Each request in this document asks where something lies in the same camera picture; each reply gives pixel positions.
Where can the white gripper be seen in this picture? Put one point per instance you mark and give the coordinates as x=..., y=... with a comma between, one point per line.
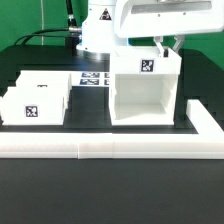
x=149, y=18

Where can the white drawer cabinet box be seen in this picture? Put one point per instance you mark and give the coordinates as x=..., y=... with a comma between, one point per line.
x=143, y=85

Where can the white front drawer tray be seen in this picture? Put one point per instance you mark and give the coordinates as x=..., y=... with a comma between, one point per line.
x=33, y=106

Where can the white drawer tray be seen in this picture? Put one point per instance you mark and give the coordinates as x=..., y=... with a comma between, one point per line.
x=33, y=106
x=60, y=80

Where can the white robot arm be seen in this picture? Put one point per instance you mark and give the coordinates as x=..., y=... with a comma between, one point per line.
x=111, y=23

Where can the white rear drawer tray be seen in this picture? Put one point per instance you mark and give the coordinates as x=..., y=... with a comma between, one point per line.
x=60, y=80

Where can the white fiducial marker sheet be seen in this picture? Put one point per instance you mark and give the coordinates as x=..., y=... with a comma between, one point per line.
x=88, y=78

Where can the white L-shaped fence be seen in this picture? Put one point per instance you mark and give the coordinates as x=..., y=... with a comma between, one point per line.
x=206, y=143

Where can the black upright cable connector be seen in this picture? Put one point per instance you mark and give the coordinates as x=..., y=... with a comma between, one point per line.
x=72, y=23

